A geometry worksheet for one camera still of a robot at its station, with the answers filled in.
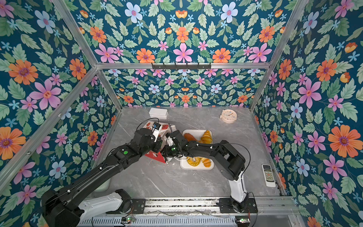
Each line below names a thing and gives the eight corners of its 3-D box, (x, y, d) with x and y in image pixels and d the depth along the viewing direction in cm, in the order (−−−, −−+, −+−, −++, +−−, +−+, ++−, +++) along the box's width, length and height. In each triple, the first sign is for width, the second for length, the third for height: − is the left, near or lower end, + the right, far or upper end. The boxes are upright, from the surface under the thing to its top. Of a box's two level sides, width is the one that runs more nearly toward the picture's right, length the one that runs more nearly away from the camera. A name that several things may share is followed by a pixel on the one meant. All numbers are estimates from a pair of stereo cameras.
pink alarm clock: (221, 123, 112) (221, 120, 110) (219, 111, 120) (219, 109, 118) (237, 123, 112) (238, 120, 110) (234, 111, 120) (235, 108, 118)
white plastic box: (149, 117, 115) (147, 114, 111) (152, 110, 120) (150, 107, 116) (166, 119, 114) (165, 116, 110) (168, 112, 119) (168, 108, 115)
